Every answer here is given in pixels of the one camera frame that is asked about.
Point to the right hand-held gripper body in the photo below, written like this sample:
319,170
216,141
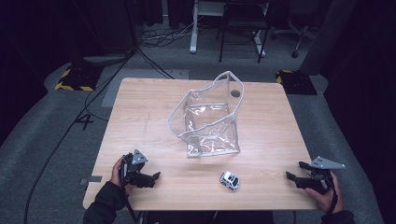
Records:
320,177

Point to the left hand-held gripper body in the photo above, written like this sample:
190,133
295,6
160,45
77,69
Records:
132,169

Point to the person's left hand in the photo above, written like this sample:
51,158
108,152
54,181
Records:
115,172

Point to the person's right hand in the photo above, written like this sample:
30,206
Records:
327,199

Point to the grey tape strip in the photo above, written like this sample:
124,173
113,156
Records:
91,179

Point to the white toy car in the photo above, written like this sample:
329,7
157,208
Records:
229,180

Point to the black tape floor mark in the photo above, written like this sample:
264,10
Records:
84,121

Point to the clear plastic bag white trim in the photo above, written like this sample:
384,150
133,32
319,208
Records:
208,121

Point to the black yellow striped stand base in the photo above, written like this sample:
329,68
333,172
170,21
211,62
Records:
295,81
79,77

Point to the dark round table grommet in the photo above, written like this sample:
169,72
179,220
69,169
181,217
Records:
235,93

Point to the office chair wheeled base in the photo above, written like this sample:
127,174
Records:
295,34

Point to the grey curtain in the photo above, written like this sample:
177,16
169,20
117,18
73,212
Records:
327,34

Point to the black metal chair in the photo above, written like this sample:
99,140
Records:
243,21

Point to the white desk frame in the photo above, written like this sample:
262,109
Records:
194,28

